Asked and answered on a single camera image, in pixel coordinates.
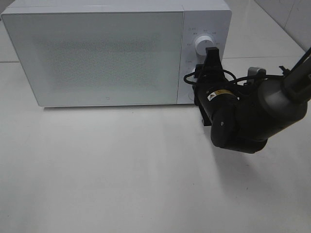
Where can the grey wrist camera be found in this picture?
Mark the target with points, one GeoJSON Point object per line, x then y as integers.
{"type": "Point", "coordinates": [255, 71]}

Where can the white microwave door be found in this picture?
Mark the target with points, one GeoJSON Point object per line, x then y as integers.
{"type": "Point", "coordinates": [99, 59]}

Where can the round white door button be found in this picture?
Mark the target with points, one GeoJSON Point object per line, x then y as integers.
{"type": "Point", "coordinates": [191, 96]}

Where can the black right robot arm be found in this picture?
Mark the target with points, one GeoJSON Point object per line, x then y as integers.
{"type": "Point", "coordinates": [243, 113]}

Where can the white microwave oven body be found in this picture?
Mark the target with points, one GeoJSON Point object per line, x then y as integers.
{"type": "Point", "coordinates": [200, 17]}

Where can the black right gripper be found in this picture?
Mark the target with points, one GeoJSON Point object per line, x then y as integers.
{"type": "Point", "coordinates": [211, 77]}

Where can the upper white power knob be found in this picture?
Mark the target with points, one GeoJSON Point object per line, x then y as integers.
{"type": "Point", "coordinates": [203, 42]}

